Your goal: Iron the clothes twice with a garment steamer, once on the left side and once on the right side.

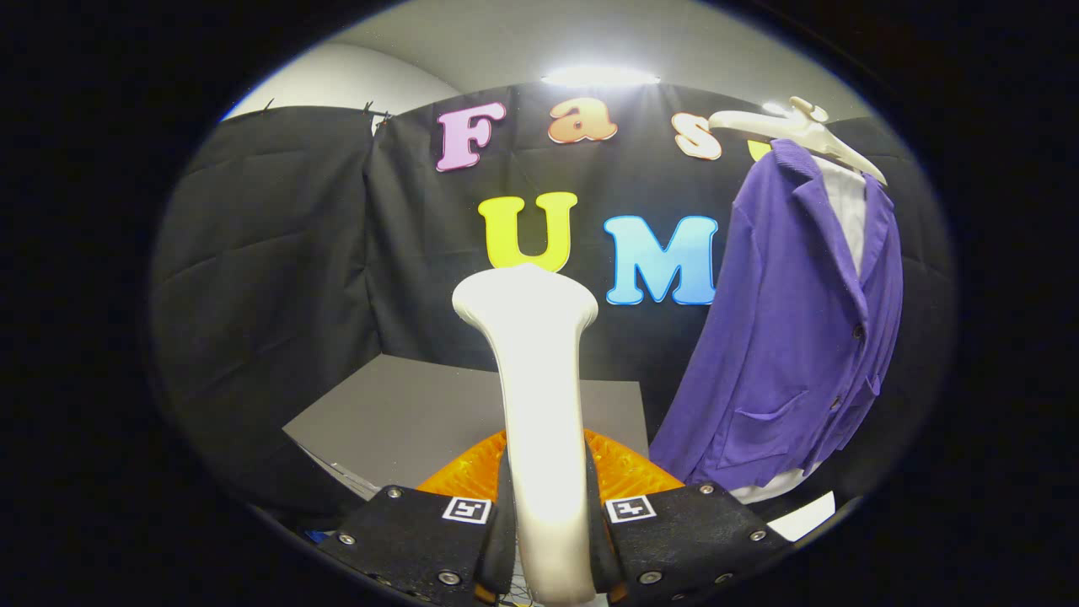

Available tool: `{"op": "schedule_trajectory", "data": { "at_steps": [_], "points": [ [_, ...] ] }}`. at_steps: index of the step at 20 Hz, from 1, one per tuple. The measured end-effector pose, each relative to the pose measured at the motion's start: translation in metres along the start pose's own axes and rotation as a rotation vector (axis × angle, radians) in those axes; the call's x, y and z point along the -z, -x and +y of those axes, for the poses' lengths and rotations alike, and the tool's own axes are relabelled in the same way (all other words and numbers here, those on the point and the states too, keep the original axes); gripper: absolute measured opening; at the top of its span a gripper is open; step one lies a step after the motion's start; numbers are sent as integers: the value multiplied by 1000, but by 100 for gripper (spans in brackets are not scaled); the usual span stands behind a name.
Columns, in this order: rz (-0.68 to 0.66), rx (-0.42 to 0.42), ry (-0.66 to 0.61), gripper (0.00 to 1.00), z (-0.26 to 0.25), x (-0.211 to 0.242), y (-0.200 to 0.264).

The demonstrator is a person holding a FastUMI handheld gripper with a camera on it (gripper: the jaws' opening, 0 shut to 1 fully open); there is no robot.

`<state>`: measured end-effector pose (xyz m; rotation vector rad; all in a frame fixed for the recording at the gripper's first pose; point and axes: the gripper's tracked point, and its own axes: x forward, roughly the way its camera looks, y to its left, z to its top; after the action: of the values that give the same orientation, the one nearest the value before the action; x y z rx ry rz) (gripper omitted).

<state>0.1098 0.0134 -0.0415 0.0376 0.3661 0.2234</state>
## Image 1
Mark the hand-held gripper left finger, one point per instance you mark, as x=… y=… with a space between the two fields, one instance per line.
x=421 y=539

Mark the ceiling light panel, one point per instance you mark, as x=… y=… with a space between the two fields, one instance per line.
x=600 y=77

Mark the purple jacket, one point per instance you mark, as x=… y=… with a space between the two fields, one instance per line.
x=784 y=337

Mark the white shirt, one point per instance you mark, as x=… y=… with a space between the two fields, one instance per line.
x=847 y=211

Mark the white clothes hanger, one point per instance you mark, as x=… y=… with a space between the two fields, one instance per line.
x=792 y=126

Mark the white flat panel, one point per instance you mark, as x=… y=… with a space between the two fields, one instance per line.
x=797 y=516

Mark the white garment steamer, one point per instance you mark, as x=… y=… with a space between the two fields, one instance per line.
x=544 y=421

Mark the black backdrop cloth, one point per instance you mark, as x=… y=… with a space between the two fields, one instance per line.
x=270 y=295

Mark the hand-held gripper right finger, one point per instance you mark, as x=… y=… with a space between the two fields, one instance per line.
x=683 y=539

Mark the grey drawer cabinet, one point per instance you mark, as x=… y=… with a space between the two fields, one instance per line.
x=405 y=413

